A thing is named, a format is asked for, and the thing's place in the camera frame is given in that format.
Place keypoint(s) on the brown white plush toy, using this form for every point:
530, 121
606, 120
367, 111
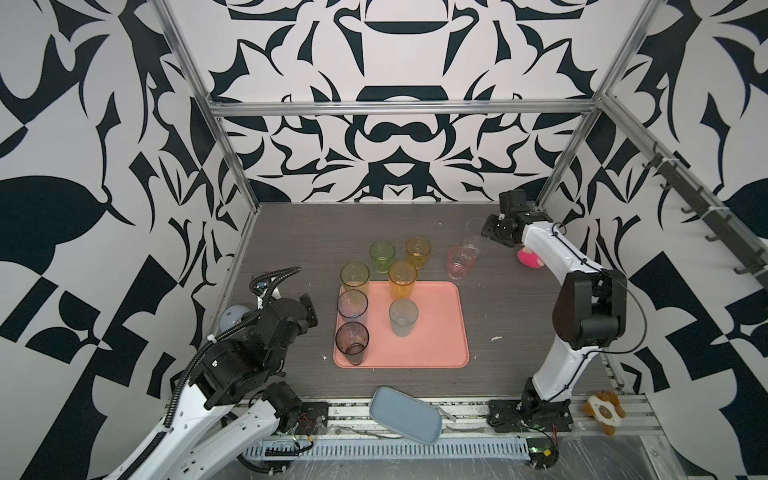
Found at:
605, 408

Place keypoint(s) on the black wall hook rail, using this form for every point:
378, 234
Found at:
703, 205

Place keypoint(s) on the white alarm clock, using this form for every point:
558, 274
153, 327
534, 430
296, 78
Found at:
232, 316

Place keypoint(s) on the short pink glass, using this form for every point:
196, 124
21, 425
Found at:
459, 262

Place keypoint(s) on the tall clear glass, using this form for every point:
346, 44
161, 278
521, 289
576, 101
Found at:
473, 238

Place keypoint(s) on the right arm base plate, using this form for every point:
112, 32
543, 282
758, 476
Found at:
505, 416

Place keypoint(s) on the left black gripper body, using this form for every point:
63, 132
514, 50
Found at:
275, 362

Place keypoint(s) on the short green glass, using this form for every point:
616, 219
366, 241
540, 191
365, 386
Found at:
382, 253

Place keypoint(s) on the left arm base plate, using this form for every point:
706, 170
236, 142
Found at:
312, 418

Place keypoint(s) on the pink plastic tray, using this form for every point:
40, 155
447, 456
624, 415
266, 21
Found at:
437, 340

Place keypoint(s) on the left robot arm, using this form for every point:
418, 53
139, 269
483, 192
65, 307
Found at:
227, 398

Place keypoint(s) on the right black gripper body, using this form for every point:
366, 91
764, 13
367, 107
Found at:
496, 228

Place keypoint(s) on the pink plush pig toy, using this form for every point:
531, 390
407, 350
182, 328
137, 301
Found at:
529, 258

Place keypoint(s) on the tall amber glass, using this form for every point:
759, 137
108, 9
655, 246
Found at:
402, 277

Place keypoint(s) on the tall dark grey glass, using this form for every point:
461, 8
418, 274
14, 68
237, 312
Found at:
352, 340

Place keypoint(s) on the tall yellow-green glass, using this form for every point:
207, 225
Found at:
355, 275

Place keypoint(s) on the white slotted cable duct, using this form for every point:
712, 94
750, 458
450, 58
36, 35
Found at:
515, 449

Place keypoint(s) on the teal dotted glass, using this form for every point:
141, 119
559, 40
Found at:
403, 314

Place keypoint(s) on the short yellow glass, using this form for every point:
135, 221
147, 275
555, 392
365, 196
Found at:
418, 250

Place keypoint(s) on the tall blue glass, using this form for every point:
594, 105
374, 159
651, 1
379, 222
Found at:
352, 306

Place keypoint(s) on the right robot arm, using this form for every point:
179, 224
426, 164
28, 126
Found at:
589, 312

